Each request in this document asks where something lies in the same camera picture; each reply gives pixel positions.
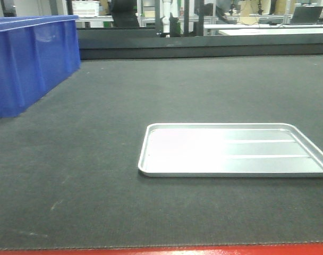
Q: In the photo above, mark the silver metal tray on conveyor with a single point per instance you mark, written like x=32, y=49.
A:
x=228, y=150

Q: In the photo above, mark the blue bin on conveyor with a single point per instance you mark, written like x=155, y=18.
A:
x=37, y=53

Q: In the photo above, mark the white desk in background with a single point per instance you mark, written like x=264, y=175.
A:
x=260, y=29

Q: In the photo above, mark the black laptop on desk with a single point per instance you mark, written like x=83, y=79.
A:
x=306, y=15

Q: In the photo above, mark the black conveyor side rail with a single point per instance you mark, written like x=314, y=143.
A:
x=102, y=44

